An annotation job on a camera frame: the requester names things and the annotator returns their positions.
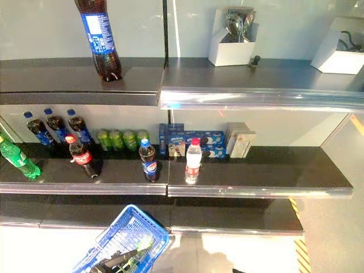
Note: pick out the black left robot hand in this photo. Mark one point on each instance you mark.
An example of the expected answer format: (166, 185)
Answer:
(111, 263)

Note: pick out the blue plastic shopping basket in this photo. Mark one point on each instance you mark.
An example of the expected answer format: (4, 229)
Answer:
(128, 224)

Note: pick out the small Pepsi bottle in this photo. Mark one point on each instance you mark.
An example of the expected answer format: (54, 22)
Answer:
(149, 165)

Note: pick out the clear water bottle red cap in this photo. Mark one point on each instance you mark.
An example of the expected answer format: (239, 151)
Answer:
(193, 162)

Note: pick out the Coca-Cola bottle red cap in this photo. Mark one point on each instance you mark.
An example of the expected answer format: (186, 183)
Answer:
(82, 157)

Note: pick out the narrow blue biscuit box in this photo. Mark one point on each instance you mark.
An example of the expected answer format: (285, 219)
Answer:
(163, 139)

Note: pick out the green Sprite bottle yellow cap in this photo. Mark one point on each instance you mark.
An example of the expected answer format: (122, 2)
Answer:
(20, 162)

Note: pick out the blue Oreo box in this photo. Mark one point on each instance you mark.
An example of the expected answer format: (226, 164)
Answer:
(214, 151)
(210, 137)

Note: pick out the cream carton box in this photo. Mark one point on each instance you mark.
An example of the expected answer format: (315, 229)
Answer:
(243, 145)
(237, 127)

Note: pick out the yellow black hazard tape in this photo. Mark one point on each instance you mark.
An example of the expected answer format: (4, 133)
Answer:
(302, 256)

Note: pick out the large Pepsi bottle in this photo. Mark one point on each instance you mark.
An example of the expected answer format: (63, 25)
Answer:
(99, 34)

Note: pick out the white open cardboard box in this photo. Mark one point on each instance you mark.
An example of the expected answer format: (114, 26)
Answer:
(338, 62)
(231, 54)

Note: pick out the small black cylinder object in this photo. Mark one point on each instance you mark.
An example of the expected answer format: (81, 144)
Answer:
(254, 61)

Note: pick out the silver foil snack bags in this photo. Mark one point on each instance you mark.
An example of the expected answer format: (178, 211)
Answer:
(240, 24)

